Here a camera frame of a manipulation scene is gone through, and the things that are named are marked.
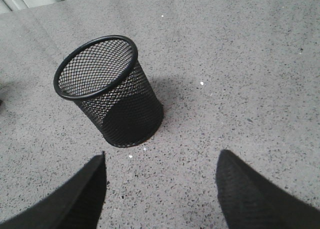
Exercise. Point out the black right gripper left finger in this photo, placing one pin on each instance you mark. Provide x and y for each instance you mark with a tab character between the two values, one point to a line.
77	204

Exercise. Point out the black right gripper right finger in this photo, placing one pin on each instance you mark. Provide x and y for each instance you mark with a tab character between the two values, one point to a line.
250	201

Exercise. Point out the black mesh pen bucket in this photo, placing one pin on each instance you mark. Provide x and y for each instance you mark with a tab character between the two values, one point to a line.
104	78

